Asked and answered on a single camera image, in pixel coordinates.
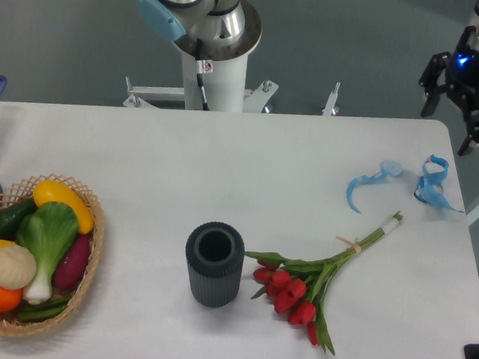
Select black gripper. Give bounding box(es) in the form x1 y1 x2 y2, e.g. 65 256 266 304
418 25 479 156

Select red tulip bouquet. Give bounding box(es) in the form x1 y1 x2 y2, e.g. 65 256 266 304
245 212 404 355

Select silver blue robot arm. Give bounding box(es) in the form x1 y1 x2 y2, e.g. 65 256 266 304
136 0 479 155

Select blue tangled ribbon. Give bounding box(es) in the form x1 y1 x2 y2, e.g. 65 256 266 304
413 155 463 213

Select light blue curled ribbon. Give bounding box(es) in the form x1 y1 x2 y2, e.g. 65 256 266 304
345 160 404 213

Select dark grey ribbed vase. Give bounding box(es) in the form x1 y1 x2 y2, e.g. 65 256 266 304
185 221 245 308

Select yellow squash toy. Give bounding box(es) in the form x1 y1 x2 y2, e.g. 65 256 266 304
32 179 95 234

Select purple sweet potato toy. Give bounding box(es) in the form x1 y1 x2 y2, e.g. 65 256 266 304
53 234 91 291

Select green bok choy toy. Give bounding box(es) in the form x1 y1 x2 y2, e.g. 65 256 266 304
16 202 79 305

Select woven wicker basket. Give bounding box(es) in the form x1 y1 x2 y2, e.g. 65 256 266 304
0 173 105 338

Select green bean pods toy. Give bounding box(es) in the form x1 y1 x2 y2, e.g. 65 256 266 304
15 296 70 324

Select dark green cucumber toy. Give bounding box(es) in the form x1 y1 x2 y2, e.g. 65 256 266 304
0 198 37 241

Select cream garlic bulb toy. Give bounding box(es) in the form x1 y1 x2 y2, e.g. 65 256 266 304
0 244 37 290

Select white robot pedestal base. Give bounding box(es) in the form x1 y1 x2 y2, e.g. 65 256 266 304
123 52 279 113

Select black cable on pedestal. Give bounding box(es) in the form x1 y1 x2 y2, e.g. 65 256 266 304
188 38 217 112

